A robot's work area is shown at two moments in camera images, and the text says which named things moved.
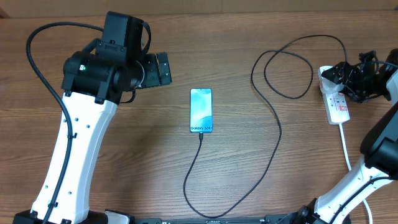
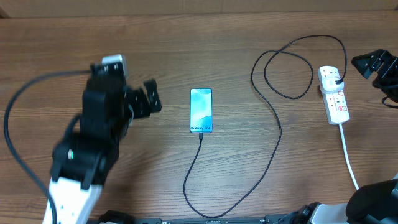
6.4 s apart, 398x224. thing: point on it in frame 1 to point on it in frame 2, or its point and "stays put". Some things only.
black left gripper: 153,77 to 143,107
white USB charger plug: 328,87 stays put
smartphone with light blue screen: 201,110 stays put
